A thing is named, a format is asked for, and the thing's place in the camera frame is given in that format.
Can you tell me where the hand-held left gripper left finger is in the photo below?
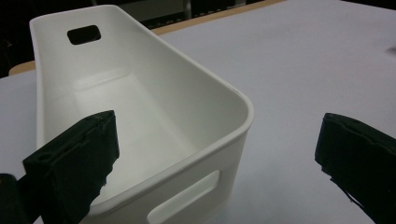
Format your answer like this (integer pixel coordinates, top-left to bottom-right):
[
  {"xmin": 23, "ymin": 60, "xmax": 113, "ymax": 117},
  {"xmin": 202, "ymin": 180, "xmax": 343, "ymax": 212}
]
[{"xmin": 22, "ymin": 110, "xmax": 120, "ymax": 224}]

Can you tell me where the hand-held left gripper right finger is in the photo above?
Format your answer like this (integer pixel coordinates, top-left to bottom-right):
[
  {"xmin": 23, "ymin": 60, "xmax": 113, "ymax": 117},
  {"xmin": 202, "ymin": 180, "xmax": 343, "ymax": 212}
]
[{"xmin": 315, "ymin": 112, "xmax": 396, "ymax": 224}]

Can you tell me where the white plastic storage bin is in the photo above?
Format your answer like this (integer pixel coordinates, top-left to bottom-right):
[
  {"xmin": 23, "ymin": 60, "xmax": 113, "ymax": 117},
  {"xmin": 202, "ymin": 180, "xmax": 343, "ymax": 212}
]
[{"xmin": 29, "ymin": 4, "xmax": 255, "ymax": 224}]

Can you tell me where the white table mat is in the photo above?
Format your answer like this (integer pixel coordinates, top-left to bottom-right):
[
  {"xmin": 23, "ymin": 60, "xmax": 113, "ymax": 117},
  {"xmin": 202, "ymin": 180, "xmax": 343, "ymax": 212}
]
[{"xmin": 0, "ymin": 0, "xmax": 396, "ymax": 224}]

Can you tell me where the wooden table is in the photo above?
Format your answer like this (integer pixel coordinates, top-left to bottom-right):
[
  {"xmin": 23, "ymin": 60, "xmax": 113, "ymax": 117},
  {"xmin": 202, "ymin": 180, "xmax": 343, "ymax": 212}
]
[{"xmin": 8, "ymin": 0, "xmax": 288, "ymax": 77}]

